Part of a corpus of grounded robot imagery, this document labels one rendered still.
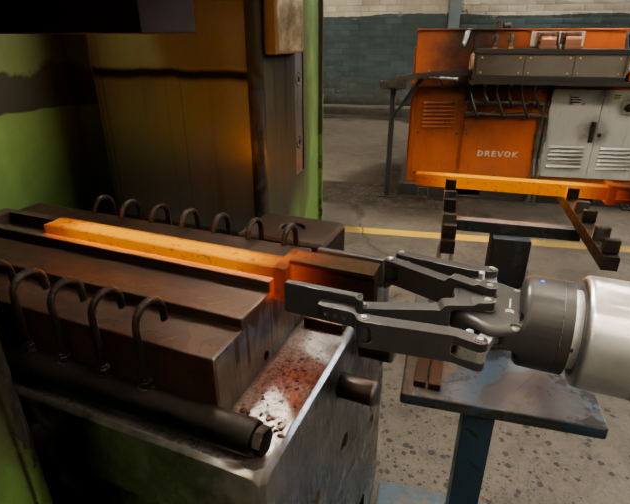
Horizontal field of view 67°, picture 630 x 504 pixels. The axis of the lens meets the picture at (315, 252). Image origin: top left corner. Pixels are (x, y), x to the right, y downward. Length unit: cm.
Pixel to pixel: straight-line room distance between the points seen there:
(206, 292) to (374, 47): 761
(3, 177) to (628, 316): 77
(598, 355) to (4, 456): 46
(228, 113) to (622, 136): 375
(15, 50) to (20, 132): 11
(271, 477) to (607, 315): 27
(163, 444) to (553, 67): 368
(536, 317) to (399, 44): 764
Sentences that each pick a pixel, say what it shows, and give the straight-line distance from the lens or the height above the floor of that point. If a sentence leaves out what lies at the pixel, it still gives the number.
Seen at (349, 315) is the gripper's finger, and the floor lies 100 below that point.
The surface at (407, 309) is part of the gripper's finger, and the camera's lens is 39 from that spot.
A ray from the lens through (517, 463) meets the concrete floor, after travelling 173.
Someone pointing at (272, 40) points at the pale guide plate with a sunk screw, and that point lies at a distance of 69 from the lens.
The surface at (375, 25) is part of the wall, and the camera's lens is 799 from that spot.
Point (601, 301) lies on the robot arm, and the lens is 40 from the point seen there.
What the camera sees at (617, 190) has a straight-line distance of 98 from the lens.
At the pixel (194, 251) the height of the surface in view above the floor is 101.
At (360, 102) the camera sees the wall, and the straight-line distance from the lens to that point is 806.
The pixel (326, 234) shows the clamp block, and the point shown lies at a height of 98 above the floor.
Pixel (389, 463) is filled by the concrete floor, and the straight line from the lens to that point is 163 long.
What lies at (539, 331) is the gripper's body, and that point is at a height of 101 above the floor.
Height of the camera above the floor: 121
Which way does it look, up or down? 25 degrees down
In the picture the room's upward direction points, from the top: straight up
